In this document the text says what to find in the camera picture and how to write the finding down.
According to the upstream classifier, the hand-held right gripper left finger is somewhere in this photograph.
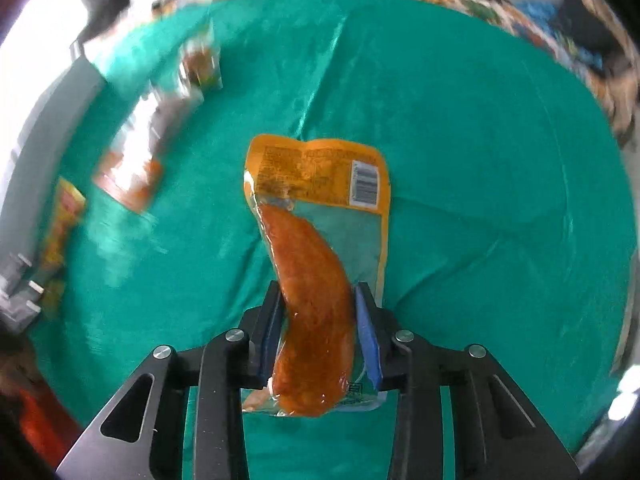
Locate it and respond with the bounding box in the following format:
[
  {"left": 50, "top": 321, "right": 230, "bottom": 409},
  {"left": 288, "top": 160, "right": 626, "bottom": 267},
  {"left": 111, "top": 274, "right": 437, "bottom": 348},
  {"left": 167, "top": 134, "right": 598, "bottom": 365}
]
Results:
[{"left": 55, "top": 280, "right": 283, "bottom": 480}]

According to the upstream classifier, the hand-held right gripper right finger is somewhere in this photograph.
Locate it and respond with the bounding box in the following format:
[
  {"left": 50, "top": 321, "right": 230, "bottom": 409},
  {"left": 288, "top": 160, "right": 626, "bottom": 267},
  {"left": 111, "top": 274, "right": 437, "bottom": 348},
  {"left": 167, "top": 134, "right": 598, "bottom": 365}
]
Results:
[{"left": 354, "top": 281, "right": 583, "bottom": 480}]

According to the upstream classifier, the yellow packet with orange meat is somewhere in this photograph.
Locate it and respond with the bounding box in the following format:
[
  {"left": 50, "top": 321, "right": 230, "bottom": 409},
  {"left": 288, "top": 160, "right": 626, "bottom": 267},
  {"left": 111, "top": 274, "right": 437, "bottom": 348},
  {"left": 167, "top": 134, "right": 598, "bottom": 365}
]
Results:
[{"left": 241, "top": 133, "right": 391, "bottom": 418}]

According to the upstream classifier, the green satin blanket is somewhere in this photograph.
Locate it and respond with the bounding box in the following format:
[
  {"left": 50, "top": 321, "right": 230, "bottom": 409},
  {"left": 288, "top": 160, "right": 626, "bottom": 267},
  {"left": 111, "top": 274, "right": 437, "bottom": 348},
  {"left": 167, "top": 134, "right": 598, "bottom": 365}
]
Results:
[{"left": 20, "top": 0, "right": 631, "bottom": 480}]

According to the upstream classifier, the blue-edged orange snack packet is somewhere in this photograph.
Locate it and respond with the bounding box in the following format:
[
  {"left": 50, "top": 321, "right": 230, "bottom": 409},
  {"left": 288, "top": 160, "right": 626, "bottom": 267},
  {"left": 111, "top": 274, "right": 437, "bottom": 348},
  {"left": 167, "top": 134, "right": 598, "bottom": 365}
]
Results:
[{"left": 92, "top": 125, "right": 166, "bottom": 213}]

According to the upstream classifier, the red yellow snack packet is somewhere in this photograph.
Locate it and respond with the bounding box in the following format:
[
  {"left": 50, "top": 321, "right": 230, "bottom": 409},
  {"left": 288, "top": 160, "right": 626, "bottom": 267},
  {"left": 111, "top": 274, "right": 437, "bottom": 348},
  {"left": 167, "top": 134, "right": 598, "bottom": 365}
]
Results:
[{"left": 40, "top": 177, "right": 86, "bottom": 311}]

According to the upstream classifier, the clear packet with brown snack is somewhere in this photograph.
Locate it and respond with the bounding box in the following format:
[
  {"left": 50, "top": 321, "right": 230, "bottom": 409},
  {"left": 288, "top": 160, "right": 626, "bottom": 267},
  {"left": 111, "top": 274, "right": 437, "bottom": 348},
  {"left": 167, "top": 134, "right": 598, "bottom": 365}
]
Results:
[{"left": 180, "top": 20, "right": 223, "bottom": 93}]

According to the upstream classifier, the grey side panel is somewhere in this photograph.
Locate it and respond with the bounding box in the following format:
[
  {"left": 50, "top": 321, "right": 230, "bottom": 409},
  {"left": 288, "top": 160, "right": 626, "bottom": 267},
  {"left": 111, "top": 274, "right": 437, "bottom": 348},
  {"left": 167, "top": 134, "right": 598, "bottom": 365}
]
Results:
[{"left": 0, "top": 57, "right": 108, "bottom": 281}]

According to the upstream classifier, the beige patterned cloth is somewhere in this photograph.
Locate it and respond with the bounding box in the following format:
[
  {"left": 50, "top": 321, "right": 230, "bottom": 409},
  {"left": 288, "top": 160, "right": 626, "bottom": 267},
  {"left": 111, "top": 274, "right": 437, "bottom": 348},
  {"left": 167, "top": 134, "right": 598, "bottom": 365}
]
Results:
[{"left": 595, "top": 35, "right": 640, "bottom": 146}]

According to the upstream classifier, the blue cloth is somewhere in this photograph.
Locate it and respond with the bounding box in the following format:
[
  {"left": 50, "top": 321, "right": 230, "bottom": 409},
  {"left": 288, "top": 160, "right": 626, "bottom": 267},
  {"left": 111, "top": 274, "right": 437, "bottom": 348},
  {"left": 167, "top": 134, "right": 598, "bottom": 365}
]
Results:
[{"left": 515, "top": 0, "right": 608, "bottom": 68}]

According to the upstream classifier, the black cloth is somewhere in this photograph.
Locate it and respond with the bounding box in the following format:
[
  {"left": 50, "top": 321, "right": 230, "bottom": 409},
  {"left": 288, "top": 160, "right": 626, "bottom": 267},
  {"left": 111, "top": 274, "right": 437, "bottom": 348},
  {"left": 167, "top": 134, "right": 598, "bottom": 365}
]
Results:
[{"left": 560, "top": 0, "right": 621, "bottom": 56}]

